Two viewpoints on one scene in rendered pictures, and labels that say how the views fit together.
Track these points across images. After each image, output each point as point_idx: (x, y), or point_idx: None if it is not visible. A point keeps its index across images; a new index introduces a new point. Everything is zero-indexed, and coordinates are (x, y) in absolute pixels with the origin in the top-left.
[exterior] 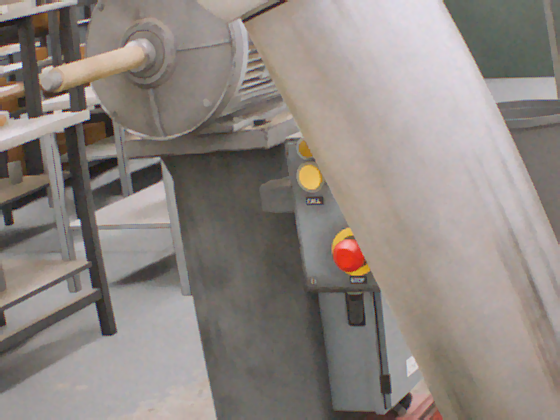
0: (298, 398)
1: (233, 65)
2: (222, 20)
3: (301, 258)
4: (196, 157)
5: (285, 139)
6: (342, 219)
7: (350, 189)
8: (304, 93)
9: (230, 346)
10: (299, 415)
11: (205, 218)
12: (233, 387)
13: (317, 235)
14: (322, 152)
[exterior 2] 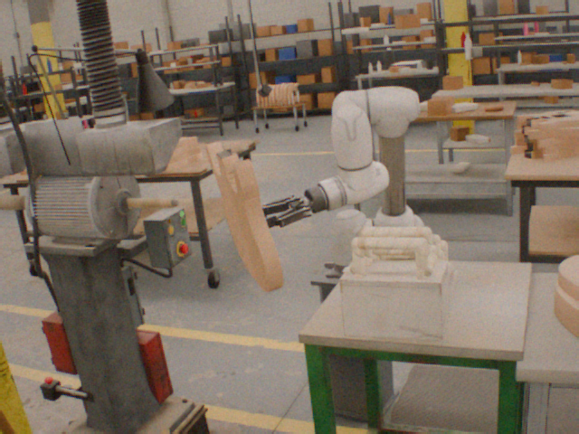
0: (130, 330)
1: None
2: (137, 185)
3: (169, 258)
4: None
5: (162, 221)
6: (177, 240)
7: (402, 156)
8: (402, 145)
9: (109, 324)
10: (131, 337)
11: (97, 276)
12: (112, 341)
13: (173, 248)
14: (400, 153)
